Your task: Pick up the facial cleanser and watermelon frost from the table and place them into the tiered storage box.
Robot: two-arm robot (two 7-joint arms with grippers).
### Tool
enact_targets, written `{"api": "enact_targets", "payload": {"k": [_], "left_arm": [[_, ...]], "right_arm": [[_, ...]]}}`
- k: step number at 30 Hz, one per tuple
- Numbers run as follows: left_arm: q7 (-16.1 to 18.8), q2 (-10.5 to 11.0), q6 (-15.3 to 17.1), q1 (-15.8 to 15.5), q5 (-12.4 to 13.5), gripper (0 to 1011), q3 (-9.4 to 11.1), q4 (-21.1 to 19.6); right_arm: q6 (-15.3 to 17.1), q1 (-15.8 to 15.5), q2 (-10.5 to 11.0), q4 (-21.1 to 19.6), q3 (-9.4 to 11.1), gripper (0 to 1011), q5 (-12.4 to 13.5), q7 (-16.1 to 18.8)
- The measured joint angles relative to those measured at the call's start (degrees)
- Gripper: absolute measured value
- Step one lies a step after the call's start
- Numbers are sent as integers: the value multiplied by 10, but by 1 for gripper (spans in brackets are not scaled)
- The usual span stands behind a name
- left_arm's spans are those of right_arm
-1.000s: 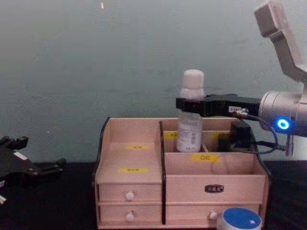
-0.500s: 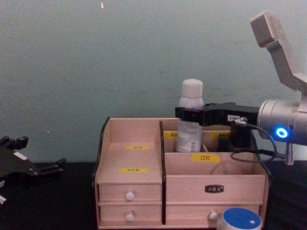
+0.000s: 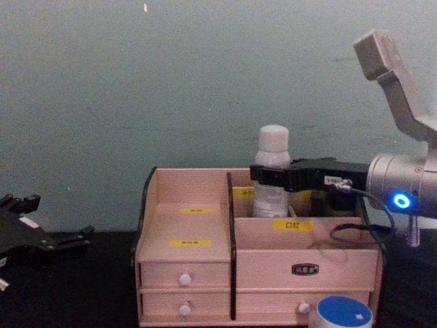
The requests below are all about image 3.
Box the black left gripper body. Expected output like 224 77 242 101
0 210 53 268

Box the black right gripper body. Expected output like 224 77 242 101
288 157 370 193

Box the white plastic bottle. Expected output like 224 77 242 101
252 124 292 219

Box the black table cloth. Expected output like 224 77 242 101
0 231 437 328

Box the pale wooden desk organizer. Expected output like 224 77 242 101
130 166 384 328

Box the small wooden drawer white knob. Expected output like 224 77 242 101
141 290 231 317
140 262 231 288

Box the wide wooden drawer white knob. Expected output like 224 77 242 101
236 291 371 316

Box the white jar with blue lid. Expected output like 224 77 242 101
308 295 375 328

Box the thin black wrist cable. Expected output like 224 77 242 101
329 183 397 251

